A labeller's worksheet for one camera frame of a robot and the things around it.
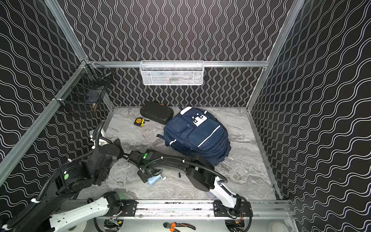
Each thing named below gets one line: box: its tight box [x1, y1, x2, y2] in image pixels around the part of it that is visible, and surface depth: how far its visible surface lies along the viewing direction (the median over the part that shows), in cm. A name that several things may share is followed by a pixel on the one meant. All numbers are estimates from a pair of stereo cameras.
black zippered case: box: [140, 101, 174, 125], surface depth 112 cm
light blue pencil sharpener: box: [146, 174, 167, 189], surface depth 79 cm
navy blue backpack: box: [156, 106, 232, 166], surface depth 95 cm
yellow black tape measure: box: [133, 116, 150, 128], surface depth 111 cm
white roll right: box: [271, 222, 287, 232], surface depth 69 cm
